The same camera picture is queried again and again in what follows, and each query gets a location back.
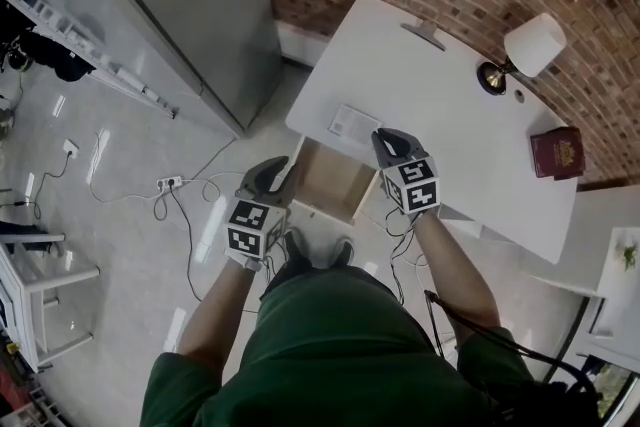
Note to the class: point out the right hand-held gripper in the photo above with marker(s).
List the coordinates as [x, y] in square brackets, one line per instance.
[415, 187]

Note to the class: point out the white chair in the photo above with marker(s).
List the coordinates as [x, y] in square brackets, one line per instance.
[45, 280]

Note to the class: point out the white side shelf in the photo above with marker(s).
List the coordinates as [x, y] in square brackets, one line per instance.
[615, 275]

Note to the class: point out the wooden desk drawer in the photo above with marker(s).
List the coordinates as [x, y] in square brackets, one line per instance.
[332, 175]

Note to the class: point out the white shade brass lamp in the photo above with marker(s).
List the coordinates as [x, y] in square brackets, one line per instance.
[532, 45]

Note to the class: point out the white power strip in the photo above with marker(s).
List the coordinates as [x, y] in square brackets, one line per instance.
[171, 182]

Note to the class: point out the person's right forearm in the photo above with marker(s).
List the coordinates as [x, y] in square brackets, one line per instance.
[455, 275]

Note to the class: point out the grey tall cabinet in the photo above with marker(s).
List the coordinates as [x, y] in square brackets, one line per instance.
[200, 15]

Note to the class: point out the black bag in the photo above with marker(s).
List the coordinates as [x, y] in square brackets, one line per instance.
[55, 55]

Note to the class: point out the white plug adapter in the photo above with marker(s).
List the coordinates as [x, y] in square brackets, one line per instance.
[70, 148]

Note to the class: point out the person's green shirt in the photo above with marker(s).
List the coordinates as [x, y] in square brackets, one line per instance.
[330, 355]

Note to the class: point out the small green plant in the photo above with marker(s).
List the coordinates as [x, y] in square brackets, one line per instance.
[630, 256]

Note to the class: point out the small white card item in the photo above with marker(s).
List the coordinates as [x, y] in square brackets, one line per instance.
[350, 120]

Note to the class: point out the person's right black shoe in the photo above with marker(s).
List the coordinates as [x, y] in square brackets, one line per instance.
[342, 251]

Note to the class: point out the grey metal stand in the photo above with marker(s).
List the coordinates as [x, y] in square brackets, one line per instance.
[425, 32]

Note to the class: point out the white shelf rack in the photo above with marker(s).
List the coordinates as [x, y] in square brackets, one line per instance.
[75, 45]

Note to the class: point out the dark red book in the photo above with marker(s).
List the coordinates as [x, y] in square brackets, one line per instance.
[557, 152]

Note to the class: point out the person's left forearm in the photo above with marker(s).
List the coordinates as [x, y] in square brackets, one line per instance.
[220, 310]

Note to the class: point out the person's black shoe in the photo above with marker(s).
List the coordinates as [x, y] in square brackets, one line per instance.
[296, 247]
[342, 251]

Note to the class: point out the black backpack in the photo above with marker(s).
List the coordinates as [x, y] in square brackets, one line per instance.
[545, 407]

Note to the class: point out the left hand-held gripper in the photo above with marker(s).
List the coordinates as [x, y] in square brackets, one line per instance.
[247, 225]

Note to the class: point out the white desk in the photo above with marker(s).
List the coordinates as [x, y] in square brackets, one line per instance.
[440, 115]

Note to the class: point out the person's left black shoe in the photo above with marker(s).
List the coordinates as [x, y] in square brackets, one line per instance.
[296, 247]

